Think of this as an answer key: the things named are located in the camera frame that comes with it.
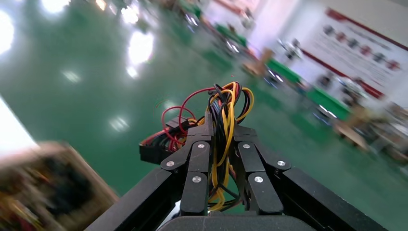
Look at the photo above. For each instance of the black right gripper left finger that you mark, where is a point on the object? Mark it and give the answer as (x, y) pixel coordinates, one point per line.
(197, 178)

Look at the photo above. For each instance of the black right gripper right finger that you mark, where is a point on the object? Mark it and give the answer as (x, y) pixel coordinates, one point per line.
(258, 178)

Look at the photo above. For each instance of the cardboard box with dividers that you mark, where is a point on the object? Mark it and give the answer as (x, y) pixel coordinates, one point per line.
(95, 178)

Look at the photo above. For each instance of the white wall poster red stripe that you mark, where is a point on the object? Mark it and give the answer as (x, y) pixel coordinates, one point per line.
(350, 54)

